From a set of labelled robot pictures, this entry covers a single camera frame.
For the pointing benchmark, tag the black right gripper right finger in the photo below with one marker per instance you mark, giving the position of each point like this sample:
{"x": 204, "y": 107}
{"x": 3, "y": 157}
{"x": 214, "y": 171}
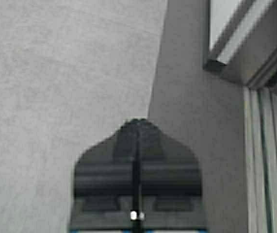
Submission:
{"x": 171, "y": 182}

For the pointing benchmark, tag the stainless elevator door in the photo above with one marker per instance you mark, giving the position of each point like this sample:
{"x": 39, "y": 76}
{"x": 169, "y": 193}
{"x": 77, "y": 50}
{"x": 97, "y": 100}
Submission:
{"x": 260, "y": 137}

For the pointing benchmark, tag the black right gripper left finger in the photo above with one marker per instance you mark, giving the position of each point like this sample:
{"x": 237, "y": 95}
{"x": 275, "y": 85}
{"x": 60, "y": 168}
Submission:
{"x": 105, "y": 184}

